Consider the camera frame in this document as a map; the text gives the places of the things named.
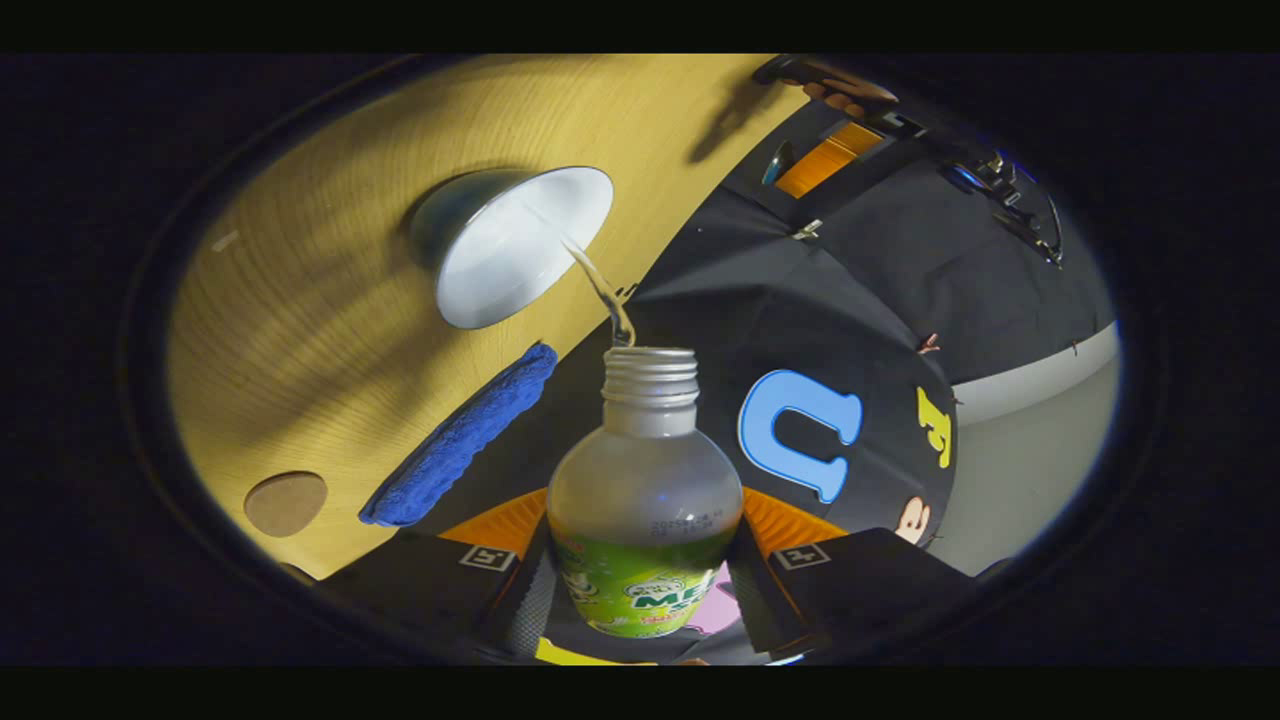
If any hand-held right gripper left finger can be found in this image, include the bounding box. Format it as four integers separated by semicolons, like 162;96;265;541
320;488;556;661

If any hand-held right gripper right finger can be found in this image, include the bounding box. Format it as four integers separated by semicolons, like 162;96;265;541
728;487;976;656

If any brown round coaster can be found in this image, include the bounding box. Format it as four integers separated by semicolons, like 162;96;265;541
244;471;329;538

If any silver green label water bottle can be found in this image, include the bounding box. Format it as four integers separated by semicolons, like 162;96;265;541
546;347;746;639

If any clear water stream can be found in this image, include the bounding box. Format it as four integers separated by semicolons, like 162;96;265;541
560;235;638;349

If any white teacup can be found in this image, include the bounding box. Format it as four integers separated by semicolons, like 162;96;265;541
408;166;615;331

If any blue towel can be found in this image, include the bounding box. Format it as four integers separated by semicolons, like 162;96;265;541
358;343;559;528

